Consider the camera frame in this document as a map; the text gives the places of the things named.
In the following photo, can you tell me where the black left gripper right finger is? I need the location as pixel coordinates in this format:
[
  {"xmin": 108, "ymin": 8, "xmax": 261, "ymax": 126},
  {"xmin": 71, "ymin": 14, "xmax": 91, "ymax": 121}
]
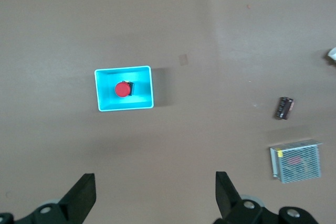
[{"xmin": 214, "ymin": 171, "xmax": 265, "ymax": 224}]

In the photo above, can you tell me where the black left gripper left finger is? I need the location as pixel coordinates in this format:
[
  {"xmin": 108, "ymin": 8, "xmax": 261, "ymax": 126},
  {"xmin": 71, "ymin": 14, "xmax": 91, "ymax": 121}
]
[{"xmin": 30, "ymin": 173, "xmax": 97, "ymax": 224}]

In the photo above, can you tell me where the red push button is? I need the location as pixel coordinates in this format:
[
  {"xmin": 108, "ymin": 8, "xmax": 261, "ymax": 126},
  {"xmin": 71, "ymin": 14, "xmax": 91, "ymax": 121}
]
[{"xmin": 114, "ymin": 81, "xmax": 135, "ymax": 98}]

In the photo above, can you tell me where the metal mesh power supply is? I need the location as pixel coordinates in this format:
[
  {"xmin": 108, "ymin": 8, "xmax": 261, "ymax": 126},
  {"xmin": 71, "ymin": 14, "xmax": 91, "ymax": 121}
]
[{"xmin": 269, "ymin": 138, "xmax": 323, "ymax": 184}]

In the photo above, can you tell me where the dark brown capacitor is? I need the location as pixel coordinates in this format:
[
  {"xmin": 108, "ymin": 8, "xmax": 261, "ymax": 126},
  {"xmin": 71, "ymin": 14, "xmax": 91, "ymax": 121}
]
[{"xmin": 274, "ymin": 97, "xmax": 296, "ymax": 121}]

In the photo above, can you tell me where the cyan plastic box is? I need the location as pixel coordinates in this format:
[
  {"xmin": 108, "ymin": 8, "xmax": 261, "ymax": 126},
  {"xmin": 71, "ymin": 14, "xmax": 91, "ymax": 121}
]
[{"xmin": 94, "ymin": 65, "xmax": 154, "ymax": 112}]

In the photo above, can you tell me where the white and silver pipe fitting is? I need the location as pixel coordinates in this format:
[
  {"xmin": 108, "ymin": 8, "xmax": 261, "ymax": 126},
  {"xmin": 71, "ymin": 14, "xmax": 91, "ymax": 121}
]
[{"xmin": 326, "ymin": 47, "xmax": 336, "ymax": 63}]

